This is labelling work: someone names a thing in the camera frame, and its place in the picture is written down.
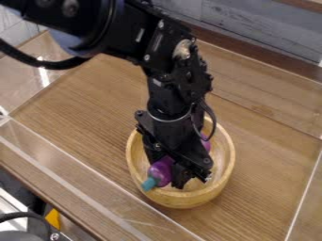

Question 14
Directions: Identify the brown wooden bowl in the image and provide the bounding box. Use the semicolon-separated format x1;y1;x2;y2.
126;123;237;209

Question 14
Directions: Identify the black cable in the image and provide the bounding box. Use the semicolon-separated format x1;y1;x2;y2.
0;211;48;241

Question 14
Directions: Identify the purple toy eggplant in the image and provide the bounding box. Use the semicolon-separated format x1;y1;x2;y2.
141;135;214;191

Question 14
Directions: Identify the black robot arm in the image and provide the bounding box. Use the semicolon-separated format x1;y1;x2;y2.
0;0;215;189

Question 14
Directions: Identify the clear acrylic tray wall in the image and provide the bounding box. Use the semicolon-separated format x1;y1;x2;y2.
0;106;205;241

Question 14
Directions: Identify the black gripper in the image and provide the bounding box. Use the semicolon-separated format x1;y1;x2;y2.
134;107;214;190

